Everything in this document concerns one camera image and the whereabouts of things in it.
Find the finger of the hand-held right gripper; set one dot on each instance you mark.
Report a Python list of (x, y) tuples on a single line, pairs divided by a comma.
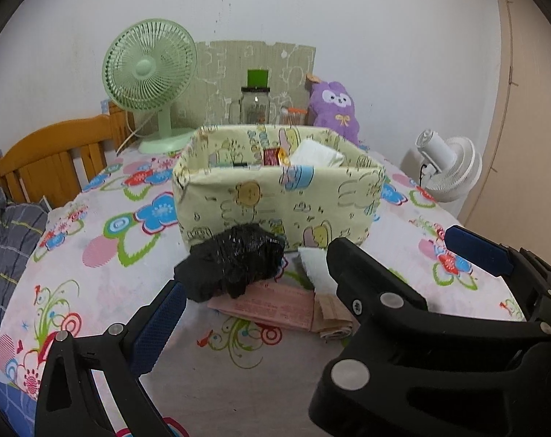
[(478, 248), (371, 291)]

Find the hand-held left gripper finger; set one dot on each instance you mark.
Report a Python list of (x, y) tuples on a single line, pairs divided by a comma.
[(159, 327)]

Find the beige cloth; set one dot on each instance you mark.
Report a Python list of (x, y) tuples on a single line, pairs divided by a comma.
[(330, 323)]

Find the white tissue pack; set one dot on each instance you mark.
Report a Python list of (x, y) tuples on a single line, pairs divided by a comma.
[(314, 268)]

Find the pink mask packet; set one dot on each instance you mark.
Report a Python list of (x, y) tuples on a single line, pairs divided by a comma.
[(270, 307)]

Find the black plastic bag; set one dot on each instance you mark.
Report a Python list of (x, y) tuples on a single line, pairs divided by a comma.
[(239, 255)]

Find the patterned fabric storage box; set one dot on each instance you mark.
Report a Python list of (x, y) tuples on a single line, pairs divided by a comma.
[(257, 205)]

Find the white cloth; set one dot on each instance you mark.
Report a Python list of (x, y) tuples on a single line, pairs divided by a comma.
[(316, 154)]

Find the floral tablecloth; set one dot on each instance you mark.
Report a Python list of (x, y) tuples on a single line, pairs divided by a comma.
[(120, 291)]

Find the white standing fan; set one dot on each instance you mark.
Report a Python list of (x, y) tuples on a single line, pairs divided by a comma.
[(453, 168)]

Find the beige door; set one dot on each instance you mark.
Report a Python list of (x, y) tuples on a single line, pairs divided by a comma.
[(530, 123)]

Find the blue bed sheet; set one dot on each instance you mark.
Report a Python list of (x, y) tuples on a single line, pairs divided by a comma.
[(6, 409)]

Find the grey plaid pillow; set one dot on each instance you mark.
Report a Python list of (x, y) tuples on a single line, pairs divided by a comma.
[(11, 236)]

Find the purple plush bunny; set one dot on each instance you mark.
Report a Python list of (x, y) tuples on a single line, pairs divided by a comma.
[(334, 114)]

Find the small jar orange lid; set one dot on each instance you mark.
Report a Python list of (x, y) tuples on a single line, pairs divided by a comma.
[(293, 118)]

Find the wooden bed headboard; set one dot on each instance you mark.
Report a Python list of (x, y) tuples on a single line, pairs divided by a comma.
[(52, 145)]

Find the glass jar mug green lid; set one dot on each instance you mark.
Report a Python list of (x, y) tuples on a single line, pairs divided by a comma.
[(255, 104)]

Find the green patterned board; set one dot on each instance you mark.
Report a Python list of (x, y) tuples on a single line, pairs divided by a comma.
[(284, 63)]

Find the green desk fan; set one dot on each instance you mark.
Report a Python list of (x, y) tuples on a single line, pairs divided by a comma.
[(143, 68)]

